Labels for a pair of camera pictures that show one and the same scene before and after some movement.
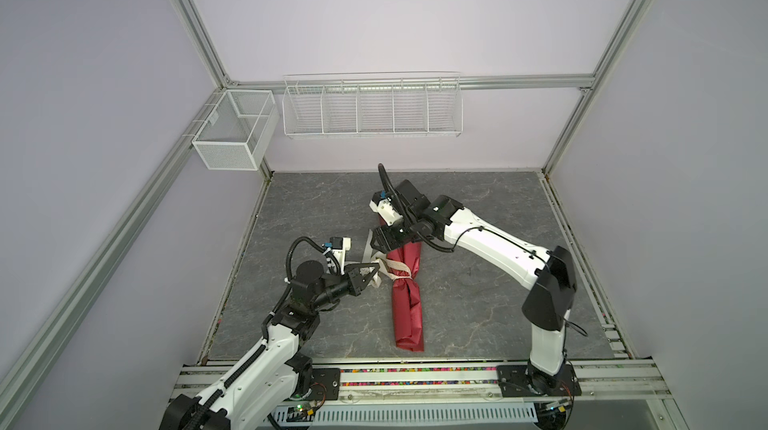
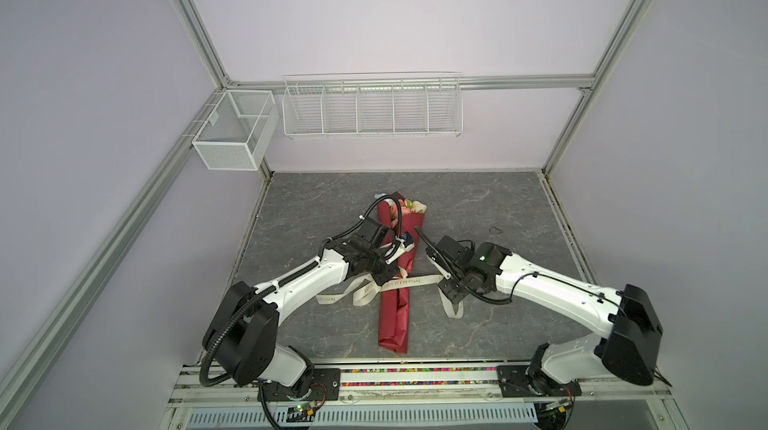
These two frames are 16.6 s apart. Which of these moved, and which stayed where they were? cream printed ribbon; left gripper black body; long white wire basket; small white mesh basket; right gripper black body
Moved: right gripper black body; left gripper black body; cream printed ribbon
Stayed: small white mesh basket; long white wire basket
